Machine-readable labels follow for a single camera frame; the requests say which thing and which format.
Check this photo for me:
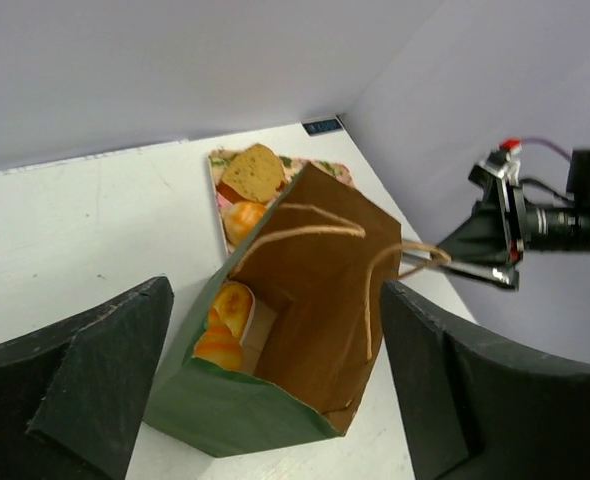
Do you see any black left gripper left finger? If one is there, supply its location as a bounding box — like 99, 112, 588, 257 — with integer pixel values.
0, 276, 174, 479

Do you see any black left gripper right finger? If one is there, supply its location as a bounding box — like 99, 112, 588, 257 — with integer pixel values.
380, 281, 590, 479

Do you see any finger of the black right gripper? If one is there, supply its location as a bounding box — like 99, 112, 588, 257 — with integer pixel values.
437, 200, 509, 263

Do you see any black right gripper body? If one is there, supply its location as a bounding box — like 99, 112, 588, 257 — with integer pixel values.
503, 164, 590, 263

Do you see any orange croissant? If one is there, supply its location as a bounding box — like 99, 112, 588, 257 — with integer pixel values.
193, 308, 243, 371

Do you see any green paper bag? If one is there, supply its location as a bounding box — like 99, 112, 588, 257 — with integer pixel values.
144, 165, 449, 458

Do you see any long sandwich bread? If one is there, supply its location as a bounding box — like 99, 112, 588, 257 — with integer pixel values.
212, 281, 255, 341

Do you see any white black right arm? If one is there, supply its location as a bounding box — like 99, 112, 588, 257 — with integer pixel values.
438, 146, 590, 266

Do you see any sliced brown bread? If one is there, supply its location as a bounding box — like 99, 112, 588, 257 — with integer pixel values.
217, 144, 287, 204

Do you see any floral tray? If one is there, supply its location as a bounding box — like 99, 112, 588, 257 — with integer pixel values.
207, 143, 355, 254

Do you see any blue label right corner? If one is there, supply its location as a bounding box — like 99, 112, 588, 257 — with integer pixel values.
302, 117, 344, 136

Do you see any round scored bun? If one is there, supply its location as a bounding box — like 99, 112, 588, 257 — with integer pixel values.
222, 201, 267, 246

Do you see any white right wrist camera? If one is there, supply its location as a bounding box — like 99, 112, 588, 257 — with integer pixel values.
468, 137, 522, 200

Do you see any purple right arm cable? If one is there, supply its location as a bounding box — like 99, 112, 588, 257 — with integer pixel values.
519, 135, 574, 161

